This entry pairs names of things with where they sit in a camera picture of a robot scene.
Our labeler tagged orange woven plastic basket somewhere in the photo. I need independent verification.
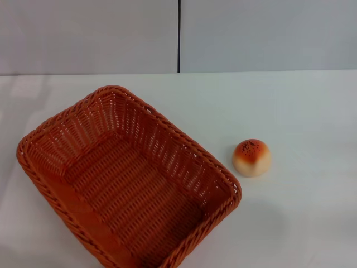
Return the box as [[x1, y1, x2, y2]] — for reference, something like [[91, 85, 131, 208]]
[[16, 85, 243, 268]]

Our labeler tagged round toasted bread bun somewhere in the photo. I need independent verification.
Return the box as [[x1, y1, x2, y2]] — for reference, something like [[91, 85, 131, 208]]
[[232, 140, 272, 177]]

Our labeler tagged black vertical wall seam strip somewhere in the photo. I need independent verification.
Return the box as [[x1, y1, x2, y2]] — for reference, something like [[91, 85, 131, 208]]
[[176, 0, 182, 74]]

